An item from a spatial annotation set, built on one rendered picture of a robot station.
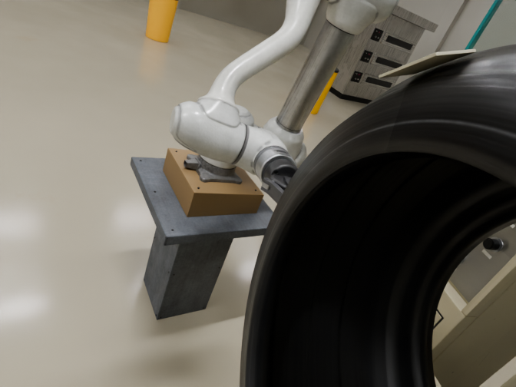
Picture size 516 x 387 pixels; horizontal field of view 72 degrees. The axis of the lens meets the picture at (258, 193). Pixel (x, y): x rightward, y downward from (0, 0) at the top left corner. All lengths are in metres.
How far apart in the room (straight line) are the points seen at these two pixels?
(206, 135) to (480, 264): 0.81
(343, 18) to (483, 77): 0.91
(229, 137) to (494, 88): 0.61
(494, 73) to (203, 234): 1.10
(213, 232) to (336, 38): 0.75
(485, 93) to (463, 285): 0.95
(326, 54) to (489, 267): 0.76
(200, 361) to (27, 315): 0.74
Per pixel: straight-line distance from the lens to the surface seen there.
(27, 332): 1.76
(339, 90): 7.41
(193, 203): 1.27
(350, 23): 1.16
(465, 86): 0.27
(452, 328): 1.15
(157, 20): 6.50
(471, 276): 1.16
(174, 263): 1.52
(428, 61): 0.31
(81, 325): 1.76
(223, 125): 0.80
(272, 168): 0.74
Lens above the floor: 1.44
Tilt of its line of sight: 30 degrees down
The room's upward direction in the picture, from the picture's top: 22 degrees clockwise
